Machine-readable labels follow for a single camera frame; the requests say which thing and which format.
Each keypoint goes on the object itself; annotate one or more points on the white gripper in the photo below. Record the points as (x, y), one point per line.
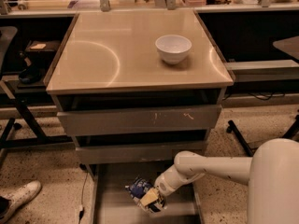
(163, 185)

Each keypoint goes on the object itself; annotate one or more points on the blue chip bag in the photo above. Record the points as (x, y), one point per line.
(138, 189)

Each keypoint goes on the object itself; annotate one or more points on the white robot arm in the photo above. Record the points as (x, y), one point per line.
(271, 175)

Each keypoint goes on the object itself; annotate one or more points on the open bottom grey drawer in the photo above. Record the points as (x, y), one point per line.
(114, 204)

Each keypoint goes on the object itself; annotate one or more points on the middle grey drawer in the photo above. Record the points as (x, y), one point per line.
(137, 152)

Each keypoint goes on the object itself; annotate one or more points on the top grey drawer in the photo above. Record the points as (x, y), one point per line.
(140, 120)

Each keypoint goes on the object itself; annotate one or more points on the grey drawer cabinet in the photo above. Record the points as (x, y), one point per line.
(109, 61)

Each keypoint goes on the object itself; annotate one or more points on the white sneaker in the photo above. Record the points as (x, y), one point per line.
(11, 202)

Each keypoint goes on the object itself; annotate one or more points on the white ceramic bowl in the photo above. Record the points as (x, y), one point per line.
(173, 49)

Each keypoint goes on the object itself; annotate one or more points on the black wheeled stand base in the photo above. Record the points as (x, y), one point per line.
(292, 132)

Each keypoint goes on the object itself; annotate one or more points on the black round object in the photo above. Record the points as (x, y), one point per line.
(30, 75)

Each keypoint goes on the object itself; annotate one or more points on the dark box on shelf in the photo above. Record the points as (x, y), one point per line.
(42, 46)

